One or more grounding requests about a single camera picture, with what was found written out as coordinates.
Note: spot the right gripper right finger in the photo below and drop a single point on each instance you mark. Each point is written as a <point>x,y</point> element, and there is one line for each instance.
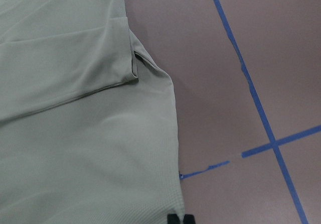
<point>189,219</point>

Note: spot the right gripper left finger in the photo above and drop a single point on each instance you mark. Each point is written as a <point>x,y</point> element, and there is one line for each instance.
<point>173,219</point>

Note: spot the olive green long-sleeve shirt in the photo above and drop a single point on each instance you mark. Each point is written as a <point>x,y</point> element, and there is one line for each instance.
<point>89,129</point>

